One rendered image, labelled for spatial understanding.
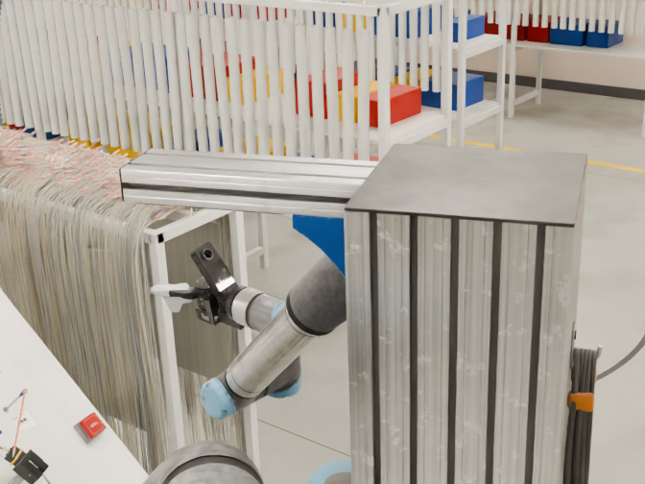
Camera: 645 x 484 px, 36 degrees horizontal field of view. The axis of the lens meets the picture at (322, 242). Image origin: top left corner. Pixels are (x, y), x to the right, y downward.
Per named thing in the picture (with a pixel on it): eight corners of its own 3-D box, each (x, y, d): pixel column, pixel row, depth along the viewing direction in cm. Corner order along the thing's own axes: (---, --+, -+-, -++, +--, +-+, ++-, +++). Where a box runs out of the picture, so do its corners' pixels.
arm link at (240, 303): (241, 303, 188) (272, 283, 193) (226, 297, 191) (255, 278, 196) (248, 336, 191) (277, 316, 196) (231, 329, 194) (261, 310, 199)
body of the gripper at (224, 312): (194, 318, 202) (233, 335, 195) (185, 281, 198) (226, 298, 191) (221, 301, 207) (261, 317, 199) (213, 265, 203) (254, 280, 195)
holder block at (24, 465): (31, 485, 221) (38, 478, 219) (11, 470, 220) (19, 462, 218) (41, 472, 224) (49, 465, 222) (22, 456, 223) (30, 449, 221)
